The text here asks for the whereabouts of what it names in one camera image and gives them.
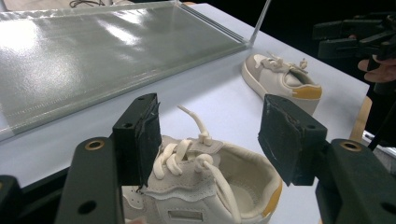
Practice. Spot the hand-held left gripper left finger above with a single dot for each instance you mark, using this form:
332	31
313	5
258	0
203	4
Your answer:
93	180

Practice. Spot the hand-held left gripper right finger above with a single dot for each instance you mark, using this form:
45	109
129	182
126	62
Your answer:
342	174

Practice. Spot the white sneaker with yellow heel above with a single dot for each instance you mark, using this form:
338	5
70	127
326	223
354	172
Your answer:
280	79
205	183

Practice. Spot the clear acrylic shelf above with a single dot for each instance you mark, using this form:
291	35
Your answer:
102	59

